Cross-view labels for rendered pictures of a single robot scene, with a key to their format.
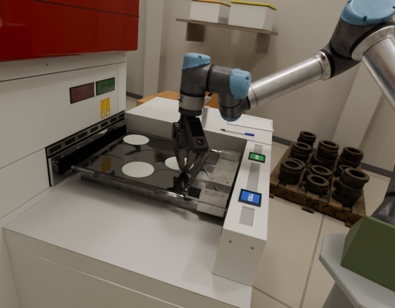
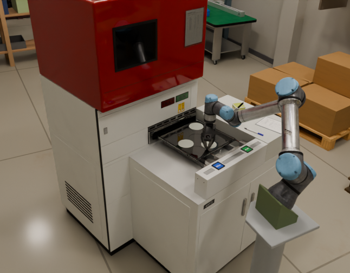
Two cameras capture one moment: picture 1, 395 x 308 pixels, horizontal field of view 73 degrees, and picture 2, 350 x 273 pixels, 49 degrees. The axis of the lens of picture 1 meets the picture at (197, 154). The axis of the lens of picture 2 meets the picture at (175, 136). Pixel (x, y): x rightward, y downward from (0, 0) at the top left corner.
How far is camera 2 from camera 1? 1.67 m
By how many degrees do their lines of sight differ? 31
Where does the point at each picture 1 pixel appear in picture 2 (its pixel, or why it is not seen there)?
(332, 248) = not seen: hidden behind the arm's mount
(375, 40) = (282, 103)
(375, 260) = (263, 206)
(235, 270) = (200, 191)
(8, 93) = (136, 108)
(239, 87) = (222, 115)
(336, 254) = not seen: hidden behind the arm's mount
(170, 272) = (178, 186)
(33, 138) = (143, 123)
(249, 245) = (202, 181)
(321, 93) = not seen: outside the picture
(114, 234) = (165, 169)
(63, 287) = (145, 186)
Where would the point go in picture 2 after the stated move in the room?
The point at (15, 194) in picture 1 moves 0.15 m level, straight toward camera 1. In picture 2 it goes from (134, 144) to (134, 158)
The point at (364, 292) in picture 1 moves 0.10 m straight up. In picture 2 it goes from (253, 218) to (255, 203)
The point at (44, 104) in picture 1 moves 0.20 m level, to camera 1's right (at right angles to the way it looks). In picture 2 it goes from (149, 110) to (175, 119)
